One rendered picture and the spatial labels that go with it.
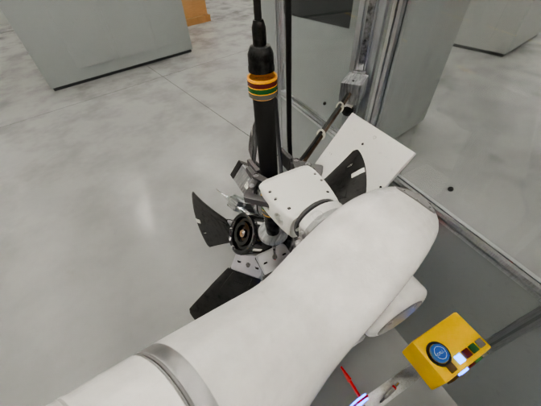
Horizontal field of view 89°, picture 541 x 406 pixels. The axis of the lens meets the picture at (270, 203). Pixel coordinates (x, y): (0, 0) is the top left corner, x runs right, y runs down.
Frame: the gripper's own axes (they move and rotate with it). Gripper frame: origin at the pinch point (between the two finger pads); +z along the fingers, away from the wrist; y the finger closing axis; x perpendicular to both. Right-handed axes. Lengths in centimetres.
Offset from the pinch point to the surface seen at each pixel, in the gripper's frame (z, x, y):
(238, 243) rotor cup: 8.3, -30.3, -7.0
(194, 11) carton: 794, -126, 189
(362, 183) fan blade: -6.6, -7.8, 17.9
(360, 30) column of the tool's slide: 42, 4, 55
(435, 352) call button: -35, -42, 24
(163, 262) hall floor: 108, -150, -46
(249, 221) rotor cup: 10.5, -25.7, -2.3
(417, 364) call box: -35, -49, 21
